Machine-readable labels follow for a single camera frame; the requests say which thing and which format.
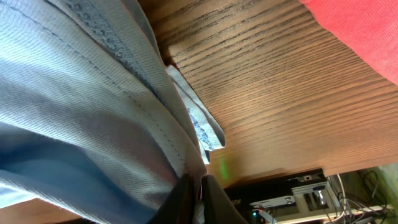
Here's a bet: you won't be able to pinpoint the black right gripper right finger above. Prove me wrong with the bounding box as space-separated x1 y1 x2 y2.
202 175 248 224

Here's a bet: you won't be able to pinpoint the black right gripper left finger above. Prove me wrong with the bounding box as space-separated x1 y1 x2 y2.
147 174 195 224

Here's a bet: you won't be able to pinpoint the light blue printed t-shirt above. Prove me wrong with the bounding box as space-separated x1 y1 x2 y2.
1 0 225 223

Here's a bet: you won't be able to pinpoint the electronics box under table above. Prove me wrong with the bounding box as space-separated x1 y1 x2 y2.
224 169 341 223

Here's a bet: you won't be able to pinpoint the red printed t-shirt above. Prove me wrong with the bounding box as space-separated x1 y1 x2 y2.
301 0 397 84

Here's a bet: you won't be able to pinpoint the tangled cables under table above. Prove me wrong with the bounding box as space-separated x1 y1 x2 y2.
323 169 398 224

